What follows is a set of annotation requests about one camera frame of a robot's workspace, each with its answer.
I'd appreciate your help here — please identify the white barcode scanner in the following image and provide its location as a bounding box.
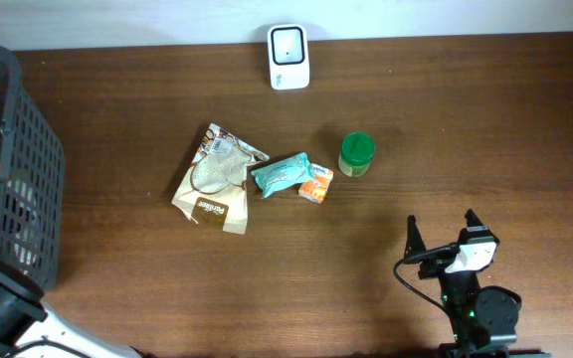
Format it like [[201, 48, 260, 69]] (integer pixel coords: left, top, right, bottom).
[[267, 24, 310, 90]]

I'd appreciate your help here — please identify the black right camera cable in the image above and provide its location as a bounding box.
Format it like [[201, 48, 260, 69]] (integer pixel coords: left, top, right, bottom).
[[392, 244, 460, 319]]

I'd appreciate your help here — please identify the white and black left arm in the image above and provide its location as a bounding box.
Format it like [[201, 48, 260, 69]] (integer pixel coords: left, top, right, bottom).
[[0, 261, 144, 358]]

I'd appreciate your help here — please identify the grey perforated plastic basket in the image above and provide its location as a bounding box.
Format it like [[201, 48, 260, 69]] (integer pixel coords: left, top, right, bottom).
[[0, 46, 66, 291]]

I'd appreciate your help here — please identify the beige seed pouch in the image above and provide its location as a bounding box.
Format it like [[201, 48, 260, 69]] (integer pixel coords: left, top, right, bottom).
[[172, 123, 270, 235]]

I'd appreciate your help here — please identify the orange juice carton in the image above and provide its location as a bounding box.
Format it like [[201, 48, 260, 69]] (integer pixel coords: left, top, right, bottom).
[[298, 164, 334, 204]]

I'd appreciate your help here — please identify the green lid jar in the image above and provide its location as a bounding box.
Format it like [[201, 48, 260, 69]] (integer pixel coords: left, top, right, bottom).
[[338, 132, 375, 177]]

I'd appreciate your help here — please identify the teal wet wipes pack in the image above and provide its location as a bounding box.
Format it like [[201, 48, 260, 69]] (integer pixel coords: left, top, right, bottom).
[[251, 152, 314, 199]]

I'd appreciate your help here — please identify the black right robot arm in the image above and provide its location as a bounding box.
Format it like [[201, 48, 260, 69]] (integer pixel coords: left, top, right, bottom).
[[393, 210, 547, 358]]

